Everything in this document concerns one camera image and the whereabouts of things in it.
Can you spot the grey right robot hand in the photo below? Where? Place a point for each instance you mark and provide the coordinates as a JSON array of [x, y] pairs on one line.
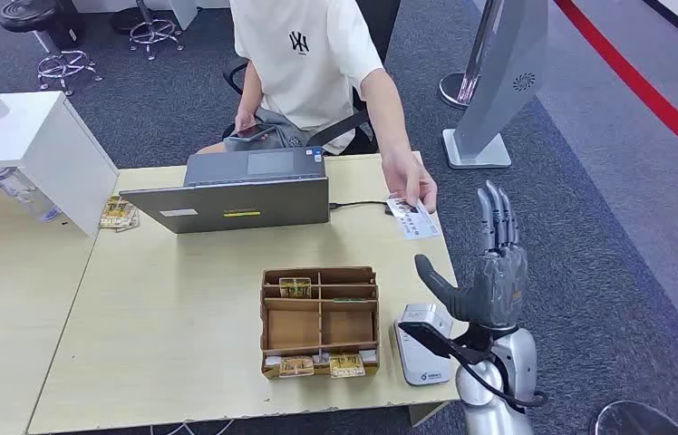
[[498, 288]]

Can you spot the person's left hand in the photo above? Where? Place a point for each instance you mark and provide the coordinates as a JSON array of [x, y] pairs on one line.
[[411, 177]]

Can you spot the person's right hand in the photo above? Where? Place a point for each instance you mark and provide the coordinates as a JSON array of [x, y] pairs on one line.
[[247, 123]]

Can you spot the black smartphone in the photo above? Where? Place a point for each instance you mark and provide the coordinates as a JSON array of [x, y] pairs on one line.
[[255, 132]]

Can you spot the white ID card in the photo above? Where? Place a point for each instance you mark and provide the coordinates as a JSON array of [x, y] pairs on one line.
[[420, 225]]

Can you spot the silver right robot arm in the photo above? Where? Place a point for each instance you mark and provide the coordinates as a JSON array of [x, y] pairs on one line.
[[513, 360]]

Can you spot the person's right forearm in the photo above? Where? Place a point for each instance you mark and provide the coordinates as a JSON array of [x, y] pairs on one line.
[[250, 90]]

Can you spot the person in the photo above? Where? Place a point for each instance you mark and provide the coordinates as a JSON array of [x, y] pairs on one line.
[[303, 78]]

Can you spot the white card reader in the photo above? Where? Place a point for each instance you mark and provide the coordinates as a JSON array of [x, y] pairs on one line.
[[423, 369]]

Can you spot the small white card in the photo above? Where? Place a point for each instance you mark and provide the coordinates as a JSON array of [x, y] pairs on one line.
[[368, 356], [273, 361]]

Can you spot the gold room key card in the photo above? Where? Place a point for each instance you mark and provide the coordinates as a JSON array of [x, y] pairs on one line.
[[296, 367], [347, 365], [295, 288]]

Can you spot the wooden card organiser box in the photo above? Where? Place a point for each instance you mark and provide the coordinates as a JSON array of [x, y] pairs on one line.
[[294, 327]]

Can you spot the grey laptop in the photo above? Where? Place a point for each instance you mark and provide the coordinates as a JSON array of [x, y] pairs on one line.
[[237, 207]]

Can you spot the chrome stool base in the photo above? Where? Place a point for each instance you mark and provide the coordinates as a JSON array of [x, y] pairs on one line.
[[156, 30]]

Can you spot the white desk panel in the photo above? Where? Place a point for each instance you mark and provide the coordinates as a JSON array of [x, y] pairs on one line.
[[183, 9]]

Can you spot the grey kiosk stand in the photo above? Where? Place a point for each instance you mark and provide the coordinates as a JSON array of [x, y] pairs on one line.
[[507, 60]]

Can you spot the black office chair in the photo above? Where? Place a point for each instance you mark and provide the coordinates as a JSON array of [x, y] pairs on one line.
[[384, 24]]

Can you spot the stack of gold cards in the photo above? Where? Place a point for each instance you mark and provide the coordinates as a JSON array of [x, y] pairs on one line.
[[118, 214]]

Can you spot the white cabinet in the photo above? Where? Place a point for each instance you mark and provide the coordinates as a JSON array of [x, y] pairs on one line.
[[69, 162]]

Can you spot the round metal disc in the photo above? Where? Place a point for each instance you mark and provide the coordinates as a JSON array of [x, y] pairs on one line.
[[633, 420]]

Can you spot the black waste bin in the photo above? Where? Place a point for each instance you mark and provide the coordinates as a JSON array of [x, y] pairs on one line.
[[69, 24]]

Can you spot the clear plastic water bottle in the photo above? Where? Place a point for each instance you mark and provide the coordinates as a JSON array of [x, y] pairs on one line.
[[24, 192]]

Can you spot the black stool with chrome base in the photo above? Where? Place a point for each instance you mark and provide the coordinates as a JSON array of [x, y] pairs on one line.
[[27, 13]]

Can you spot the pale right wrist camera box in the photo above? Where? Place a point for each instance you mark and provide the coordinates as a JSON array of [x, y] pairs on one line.
[[426, 313]]

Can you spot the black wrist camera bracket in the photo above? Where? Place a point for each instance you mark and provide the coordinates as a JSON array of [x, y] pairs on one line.
[[429, 343]]

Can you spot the chrome stanchion post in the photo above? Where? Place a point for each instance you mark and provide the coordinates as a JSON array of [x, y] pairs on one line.
[[453, 90]]

